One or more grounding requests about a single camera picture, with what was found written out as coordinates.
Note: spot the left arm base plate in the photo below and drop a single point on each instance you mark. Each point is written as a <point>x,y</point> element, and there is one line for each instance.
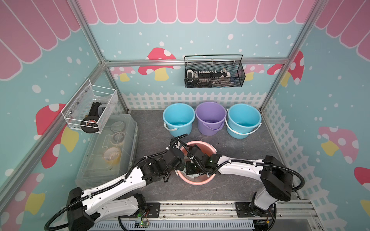
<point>151,210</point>

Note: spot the left blue bucket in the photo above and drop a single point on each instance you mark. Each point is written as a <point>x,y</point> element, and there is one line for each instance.
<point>178,119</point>

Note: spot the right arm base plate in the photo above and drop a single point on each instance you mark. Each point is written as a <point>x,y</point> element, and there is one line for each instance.
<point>250,210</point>

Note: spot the white wire basket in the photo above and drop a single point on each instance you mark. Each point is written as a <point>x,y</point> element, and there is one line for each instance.
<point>79,105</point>

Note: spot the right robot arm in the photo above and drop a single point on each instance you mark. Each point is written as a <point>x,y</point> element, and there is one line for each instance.
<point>276,179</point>

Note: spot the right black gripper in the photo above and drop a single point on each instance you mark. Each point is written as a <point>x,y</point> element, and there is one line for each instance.
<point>188,164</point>

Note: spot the purple bucket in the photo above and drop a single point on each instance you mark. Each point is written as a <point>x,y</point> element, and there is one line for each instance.
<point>211,118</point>

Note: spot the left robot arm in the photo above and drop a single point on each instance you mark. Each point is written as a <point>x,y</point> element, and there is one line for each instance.
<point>85,206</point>

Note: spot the right blue bucket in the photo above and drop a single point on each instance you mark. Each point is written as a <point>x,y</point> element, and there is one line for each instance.
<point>242,120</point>

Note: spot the black wire mesh basket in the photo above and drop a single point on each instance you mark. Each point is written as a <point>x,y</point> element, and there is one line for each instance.
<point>216,71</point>

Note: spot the light green cloth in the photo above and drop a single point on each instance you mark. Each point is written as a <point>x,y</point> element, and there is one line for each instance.
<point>195,176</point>

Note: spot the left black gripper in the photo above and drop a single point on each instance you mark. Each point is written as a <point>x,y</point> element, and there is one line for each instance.
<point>181,166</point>

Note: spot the clear plastic storage box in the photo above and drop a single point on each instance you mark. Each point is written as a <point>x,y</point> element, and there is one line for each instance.
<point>110,154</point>

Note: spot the black tape dispenser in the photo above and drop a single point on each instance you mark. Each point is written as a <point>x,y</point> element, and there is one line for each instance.
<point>90,123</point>

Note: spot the blue bucket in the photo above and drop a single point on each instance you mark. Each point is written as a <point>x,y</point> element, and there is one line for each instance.
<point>242,120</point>
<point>178,119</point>

